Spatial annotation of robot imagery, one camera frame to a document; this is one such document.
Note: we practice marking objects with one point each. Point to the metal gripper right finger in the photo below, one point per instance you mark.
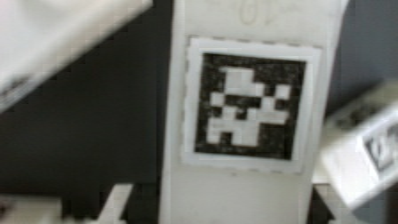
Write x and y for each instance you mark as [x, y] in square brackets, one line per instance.
[327, 210]

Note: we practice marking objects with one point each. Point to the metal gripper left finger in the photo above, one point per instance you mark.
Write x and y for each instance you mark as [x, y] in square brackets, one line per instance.
[29, 209]

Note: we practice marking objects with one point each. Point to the white table leg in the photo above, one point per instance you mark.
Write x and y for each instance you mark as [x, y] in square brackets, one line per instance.
[357, 158]
[253, 53]

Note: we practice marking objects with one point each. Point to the white square table top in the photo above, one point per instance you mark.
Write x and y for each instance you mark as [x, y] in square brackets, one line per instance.
[50, 30]

